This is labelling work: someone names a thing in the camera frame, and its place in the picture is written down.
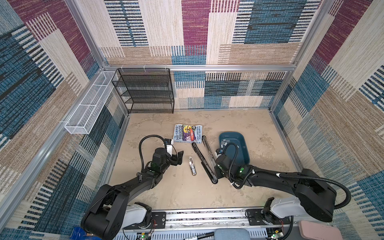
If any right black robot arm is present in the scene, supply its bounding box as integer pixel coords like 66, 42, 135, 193
216, 143, 352, 223

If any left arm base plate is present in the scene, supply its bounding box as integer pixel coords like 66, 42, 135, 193
149, 212, 167, 230

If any treehouse paperback book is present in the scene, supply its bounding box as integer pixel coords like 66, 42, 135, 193
173, 124, 203, 144

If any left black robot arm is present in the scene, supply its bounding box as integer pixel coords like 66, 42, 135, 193
81, 135, 184, 240

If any blue box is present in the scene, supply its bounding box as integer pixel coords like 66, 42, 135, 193
70, 227, 101, 240

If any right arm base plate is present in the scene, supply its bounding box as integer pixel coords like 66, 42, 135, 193
245, 209, 291, 226

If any grey blue chair back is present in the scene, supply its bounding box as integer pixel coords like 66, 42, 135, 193
214, 229, 251, 240

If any black wire mesh shelf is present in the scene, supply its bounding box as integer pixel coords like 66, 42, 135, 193
112, 68, 175, 114

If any pink case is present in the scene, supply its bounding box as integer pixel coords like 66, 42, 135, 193
298, 221, 343, 240

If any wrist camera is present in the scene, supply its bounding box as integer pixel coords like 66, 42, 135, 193
165, 139, 177, 156
215, 143, 227, 157

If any teal plastic tray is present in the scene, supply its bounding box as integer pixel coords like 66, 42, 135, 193
219, 132, 250, 165

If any small white mini stapler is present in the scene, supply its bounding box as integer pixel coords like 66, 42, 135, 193
189, 157, 197, 176

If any white wire mesh basket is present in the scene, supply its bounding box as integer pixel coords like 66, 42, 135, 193
65, 71, 115, 135

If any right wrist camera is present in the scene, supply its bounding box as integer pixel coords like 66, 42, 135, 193
215, 143, 227, 157

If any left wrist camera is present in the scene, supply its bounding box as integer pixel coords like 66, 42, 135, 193
165, 139, 177, 156

